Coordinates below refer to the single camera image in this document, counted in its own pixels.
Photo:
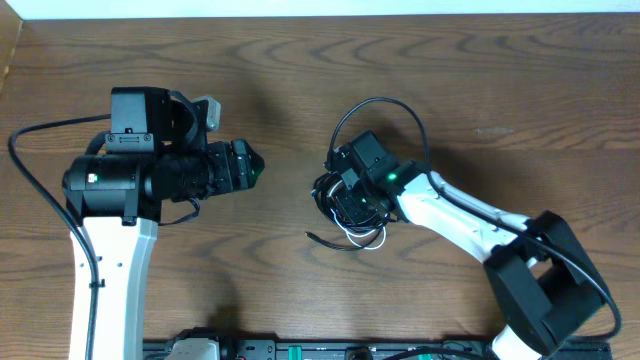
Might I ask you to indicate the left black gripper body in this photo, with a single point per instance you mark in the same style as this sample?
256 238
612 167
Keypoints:
220 170

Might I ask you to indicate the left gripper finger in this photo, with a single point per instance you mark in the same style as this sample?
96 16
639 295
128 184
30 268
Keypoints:
241 147
256 165

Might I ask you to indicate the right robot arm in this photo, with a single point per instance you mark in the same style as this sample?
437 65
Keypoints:
546 285

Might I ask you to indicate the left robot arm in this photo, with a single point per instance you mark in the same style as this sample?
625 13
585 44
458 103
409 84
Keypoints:
156 150

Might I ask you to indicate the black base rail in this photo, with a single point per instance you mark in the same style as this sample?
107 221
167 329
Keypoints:
206 343

